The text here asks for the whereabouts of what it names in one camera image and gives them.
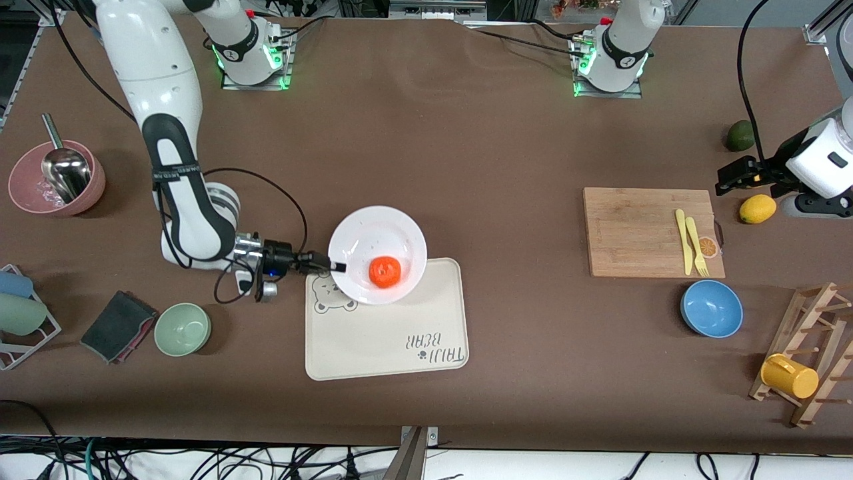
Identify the white round plate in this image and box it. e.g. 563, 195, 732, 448
328, 205, 428, 305

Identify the orange mandarin fruit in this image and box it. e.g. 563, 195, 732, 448
368, 256, 403, 289

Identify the green avocado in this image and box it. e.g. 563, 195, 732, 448
726, 120, 756, 153

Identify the yellow plastic fork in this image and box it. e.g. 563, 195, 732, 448
685, 216, 710, 277

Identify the yellow plastic knife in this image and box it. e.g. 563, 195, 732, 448
675, 209, 694, 276

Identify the cream bear print tray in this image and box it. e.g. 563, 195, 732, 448
305, 257, 470, 381

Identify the pale green bowl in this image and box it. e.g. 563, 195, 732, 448
154, 303, 213, 358

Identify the blue bowl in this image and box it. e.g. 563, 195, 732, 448
680, 279, 744, 339

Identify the wooden cutting board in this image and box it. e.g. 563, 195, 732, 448
583, 187, 726, 279

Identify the wooden mug rack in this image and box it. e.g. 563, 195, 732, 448
749, 282, 853, 429

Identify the dark grey folded cloth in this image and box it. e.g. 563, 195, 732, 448
80, 290, 159, 365

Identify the yellow mug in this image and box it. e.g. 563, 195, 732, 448
760, 353, 820, 400

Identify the metal scoop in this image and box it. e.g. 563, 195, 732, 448
41, 113, 92, 204

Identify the pink bowl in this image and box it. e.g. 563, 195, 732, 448
8, 139, 107, 217

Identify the pale green cup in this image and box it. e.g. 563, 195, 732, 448
0, 293, 49, 337

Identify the blue cup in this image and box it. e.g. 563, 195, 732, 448
0, 271, 34, 299

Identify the grey metal equipment box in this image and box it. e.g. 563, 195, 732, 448
389, 0, 487, 21

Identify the aluminium frame corner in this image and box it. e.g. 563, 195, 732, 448
803, 0, 853, 46

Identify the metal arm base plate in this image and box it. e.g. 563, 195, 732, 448
221, 30, 295, 91
572, 37, 644, 99

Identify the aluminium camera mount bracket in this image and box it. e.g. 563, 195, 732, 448
383, 425, 440, 480

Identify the black arm base cable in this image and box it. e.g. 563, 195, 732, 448
460, 20, 587, 57
270, 17, 327, 51

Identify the white wire cup rack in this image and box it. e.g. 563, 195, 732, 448
0, 264, 62, 371

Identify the aluminium frame rail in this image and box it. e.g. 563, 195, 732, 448
0, 7, 67, 127

